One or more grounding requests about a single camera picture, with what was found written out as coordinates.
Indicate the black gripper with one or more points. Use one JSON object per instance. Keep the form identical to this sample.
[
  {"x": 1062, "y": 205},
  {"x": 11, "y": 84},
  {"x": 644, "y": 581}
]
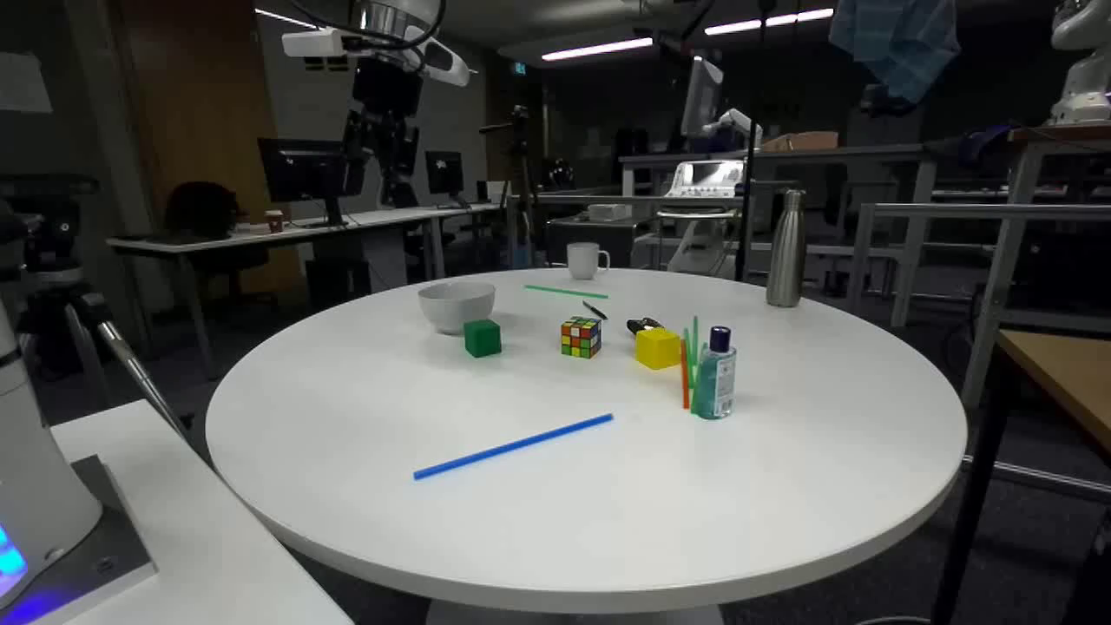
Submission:
[{"x": 386, "y": 99}]

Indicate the Rubik's cube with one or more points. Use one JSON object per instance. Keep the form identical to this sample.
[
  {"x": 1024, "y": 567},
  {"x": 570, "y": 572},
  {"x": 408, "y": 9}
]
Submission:
[{"x": 583, "y": 338}]

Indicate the green cube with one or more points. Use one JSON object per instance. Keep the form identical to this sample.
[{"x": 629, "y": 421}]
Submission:
[{"x": 483, "y": 338}]

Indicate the yellow block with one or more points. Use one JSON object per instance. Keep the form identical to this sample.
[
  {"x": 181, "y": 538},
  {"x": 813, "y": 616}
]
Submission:
[{"x": 657, "y": 347}]

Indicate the small black monitor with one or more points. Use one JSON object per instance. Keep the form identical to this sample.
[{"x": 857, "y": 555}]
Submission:
[{"x": 441, "y": 175}]

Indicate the black computer monitor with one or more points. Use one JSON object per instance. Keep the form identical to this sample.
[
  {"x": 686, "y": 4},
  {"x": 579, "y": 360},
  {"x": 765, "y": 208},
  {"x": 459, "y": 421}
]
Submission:
[{"x": 299, "y": 172}]

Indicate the long white office desk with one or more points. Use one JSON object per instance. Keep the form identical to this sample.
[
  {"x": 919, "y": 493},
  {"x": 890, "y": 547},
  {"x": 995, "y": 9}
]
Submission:
[{"x": 289, "y": 231}]

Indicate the white bowl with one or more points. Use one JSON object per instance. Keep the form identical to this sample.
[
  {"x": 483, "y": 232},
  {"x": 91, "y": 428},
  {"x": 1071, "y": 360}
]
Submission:
[{"x": 455, "y": 308}]

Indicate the black office chair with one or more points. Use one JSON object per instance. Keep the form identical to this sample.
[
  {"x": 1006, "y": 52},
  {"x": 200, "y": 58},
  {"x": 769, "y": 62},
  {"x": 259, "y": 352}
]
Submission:
[{"x": 203, "y": 213}]

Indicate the long green straw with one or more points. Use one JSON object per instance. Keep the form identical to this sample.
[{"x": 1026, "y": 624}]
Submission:
[{"x": 565, "y": 289}]

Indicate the white mug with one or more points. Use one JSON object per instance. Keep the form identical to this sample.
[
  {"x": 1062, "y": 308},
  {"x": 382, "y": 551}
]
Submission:
[{"x": 585, "y": 261}]

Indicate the ceiling strip light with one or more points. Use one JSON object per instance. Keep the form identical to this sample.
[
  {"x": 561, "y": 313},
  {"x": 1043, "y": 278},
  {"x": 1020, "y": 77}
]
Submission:
[
  {"x": 595, "y": 50},
  {"x": 769, "y": 23}
]

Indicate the black marker pen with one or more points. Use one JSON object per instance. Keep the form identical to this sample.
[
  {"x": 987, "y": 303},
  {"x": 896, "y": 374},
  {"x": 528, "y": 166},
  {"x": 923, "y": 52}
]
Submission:
[{"x": 595, "y": 310}]

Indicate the long blue straw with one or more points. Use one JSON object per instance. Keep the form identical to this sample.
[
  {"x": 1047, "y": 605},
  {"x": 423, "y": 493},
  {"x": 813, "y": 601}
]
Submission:
[{"x": 511, "y": 444}]

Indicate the short green straw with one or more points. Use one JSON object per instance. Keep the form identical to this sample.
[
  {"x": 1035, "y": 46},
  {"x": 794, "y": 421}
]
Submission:
[{"x": 695, "y": 347}]

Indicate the orange straw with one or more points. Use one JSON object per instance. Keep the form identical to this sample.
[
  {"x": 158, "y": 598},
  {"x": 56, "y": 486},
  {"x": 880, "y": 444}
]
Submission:
[{"x": 686, "y": 370}]

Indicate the dark tripod with equipment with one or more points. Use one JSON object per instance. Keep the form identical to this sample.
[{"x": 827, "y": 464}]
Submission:
[{"x": 48, "y": 253}]

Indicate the blue-capped sanitizer bottle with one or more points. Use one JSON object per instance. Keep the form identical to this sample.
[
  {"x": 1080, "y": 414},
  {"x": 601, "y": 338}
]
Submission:
[{"x": 718, "y": 376}]

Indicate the stainless steel bottle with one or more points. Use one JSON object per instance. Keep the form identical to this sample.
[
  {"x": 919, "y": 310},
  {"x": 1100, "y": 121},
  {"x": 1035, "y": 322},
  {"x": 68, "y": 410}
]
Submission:
[{"x": 786, "y": 247}]

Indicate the cardboard box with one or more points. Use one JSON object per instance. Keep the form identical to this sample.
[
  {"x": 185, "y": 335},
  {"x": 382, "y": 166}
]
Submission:
[{"x": 801, "y": 139}]

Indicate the white robot mounting table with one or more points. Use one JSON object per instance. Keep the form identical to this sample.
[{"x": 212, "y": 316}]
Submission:
[{"x": 211, "y": 543}]

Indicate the blue hanging cloth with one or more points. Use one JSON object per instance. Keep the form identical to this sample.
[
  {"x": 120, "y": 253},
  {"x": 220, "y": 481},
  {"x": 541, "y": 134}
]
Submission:
[{"x": 896, "y": 40}]

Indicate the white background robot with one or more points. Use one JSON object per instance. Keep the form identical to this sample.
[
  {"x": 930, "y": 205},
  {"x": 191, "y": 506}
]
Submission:
[{"x": 1084, "y": 69}]

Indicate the wooden table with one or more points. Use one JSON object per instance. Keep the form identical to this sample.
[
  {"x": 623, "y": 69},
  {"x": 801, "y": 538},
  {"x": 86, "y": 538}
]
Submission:
[{"x": 1071, "y": 370}]

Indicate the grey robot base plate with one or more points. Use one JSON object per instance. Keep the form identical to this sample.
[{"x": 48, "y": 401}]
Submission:
[{"x": 109, "y": 543}]

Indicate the metal frame workbench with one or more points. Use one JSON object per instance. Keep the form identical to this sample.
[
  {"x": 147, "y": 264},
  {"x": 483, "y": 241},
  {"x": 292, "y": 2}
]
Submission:
[{"x": 995, "y": 208}]

